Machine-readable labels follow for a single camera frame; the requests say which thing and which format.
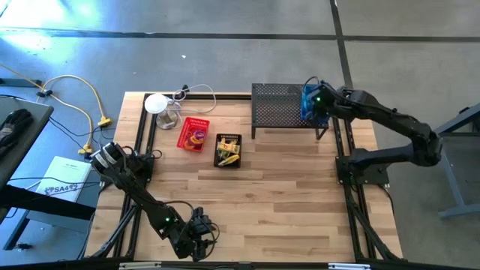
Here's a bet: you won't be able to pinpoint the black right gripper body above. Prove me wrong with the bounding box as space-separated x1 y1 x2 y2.
305 84 333 122

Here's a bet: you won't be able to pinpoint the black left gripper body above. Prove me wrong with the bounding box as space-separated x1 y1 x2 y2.
183 224 217 263

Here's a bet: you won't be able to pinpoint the blue plastic basket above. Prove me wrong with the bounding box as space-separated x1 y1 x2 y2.
299 82 331 128

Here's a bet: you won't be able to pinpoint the black plastic basket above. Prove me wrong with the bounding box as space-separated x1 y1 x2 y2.
213 133 243 170

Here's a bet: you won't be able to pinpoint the red plastic basket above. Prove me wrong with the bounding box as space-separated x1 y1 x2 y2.
175 116 211 154

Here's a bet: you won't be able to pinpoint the grey desk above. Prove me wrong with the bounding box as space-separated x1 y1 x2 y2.
0 95 55 188

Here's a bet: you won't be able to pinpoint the black perforated metal shelf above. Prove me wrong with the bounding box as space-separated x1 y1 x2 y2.
250 82 330 140

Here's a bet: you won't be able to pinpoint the grey side table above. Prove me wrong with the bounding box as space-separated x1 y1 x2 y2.
412 101 480 220

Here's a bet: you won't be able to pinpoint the white mushroom lamp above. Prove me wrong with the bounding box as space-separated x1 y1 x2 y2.
143 93 180 131

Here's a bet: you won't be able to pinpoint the white booklet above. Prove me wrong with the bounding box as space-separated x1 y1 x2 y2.
35 155 93 204

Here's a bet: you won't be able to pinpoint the black metal beam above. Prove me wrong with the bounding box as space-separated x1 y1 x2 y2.
0 183 98 221

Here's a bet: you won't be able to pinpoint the black gloves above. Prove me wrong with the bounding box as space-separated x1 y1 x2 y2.
0 108 34 151

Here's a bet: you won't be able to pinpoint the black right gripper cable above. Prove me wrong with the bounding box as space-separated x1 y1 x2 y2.
302 76 320 91

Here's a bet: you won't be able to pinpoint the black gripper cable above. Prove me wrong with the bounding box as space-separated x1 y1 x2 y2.
302 76 320 91
164 200 222 253

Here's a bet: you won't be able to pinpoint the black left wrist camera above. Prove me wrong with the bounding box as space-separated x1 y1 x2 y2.
190 206 212 228

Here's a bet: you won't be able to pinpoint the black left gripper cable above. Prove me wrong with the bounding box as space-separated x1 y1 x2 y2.
164 200 222 253

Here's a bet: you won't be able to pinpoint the silver aluminium bracket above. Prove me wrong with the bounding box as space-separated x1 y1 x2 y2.
327 262 371 270
118 262 163 270

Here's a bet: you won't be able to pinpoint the white lamp cable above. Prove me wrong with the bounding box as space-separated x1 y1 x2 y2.
170 82 218 127

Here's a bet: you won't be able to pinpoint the yellow power cable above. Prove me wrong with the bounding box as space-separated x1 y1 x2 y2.
35 73 113 155

